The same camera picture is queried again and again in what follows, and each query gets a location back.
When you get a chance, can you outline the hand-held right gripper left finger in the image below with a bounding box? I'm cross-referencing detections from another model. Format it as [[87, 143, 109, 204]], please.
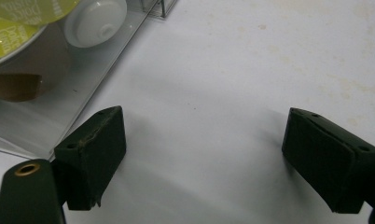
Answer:
[[53, 105, 128, 212]]

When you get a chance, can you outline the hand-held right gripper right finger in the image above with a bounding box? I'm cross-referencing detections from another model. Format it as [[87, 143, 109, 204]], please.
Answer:
[[281, 106, 375, 215]]

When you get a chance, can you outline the clear grey tray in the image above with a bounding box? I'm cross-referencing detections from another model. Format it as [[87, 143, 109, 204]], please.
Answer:
[[0, 0, 161, 161]]

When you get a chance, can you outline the yellow-green lid brown coffee capsule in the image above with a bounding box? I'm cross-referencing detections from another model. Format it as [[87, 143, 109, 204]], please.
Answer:
[[0, 14, 73, 104]]

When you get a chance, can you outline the white coffee capsule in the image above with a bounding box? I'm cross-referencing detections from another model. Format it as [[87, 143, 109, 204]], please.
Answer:
[[63, 0, 129, 49]]

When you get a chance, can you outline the metal wire rack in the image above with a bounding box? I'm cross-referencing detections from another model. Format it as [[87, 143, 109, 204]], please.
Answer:
[[140, 0, 179, 21]]

